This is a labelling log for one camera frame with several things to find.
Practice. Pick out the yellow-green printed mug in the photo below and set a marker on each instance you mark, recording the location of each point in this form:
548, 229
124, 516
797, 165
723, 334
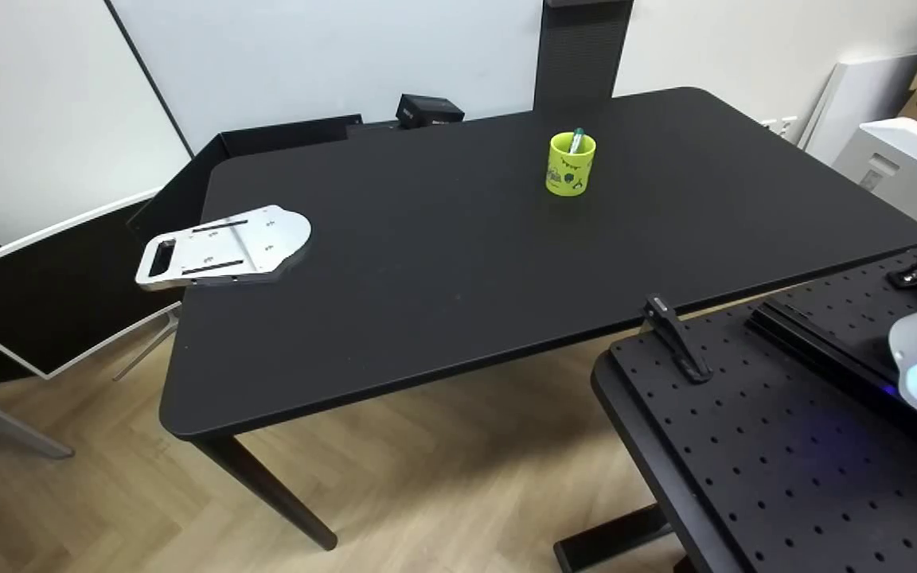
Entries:
569, 167

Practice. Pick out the white framed curved monitor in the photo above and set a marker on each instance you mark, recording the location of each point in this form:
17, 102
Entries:
44, 294

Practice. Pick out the black spring clamp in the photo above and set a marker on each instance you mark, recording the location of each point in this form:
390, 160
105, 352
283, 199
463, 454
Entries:
677, 338

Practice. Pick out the silver metal mounting plate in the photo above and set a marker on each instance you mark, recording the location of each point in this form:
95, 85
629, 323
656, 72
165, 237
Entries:
228, 245

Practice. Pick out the white flat board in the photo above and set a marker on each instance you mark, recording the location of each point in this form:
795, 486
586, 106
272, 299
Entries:
856, 103

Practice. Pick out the black perforated tall panel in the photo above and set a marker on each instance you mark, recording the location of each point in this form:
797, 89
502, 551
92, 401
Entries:
582, 52

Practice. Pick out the black desk side panel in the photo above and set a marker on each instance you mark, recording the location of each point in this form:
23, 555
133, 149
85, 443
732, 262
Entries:
220, 171

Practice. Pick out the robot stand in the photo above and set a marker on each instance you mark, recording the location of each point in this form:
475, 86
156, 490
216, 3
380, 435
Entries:
785, 446

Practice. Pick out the small black box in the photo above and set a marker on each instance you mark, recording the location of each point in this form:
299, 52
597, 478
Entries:
428, 110

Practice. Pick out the green and white marker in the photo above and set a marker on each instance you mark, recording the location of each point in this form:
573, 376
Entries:
576, 140

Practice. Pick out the white printer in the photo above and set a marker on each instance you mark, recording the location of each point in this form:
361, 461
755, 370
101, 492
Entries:
904, 167

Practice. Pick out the whiteboard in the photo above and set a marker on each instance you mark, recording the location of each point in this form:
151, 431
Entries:
331, 60

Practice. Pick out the white wall socket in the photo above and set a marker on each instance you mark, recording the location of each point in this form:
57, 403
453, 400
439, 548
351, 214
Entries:
781, 126

